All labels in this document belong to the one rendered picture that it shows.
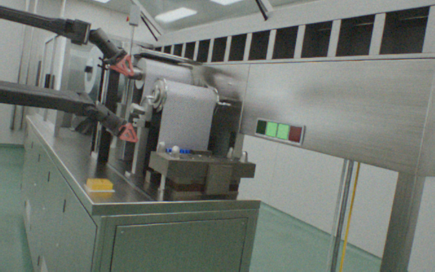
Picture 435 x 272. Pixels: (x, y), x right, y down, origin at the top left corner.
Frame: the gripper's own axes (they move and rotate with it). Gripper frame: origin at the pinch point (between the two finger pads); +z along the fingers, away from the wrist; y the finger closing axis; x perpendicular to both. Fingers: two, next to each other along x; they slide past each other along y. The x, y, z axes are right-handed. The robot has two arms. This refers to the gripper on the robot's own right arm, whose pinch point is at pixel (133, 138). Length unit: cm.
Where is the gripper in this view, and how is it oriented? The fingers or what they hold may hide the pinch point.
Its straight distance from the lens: 134.8
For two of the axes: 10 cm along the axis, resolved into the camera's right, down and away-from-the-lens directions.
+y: 5.6, 1.2, -8.2
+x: 5.5, -7.9, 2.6
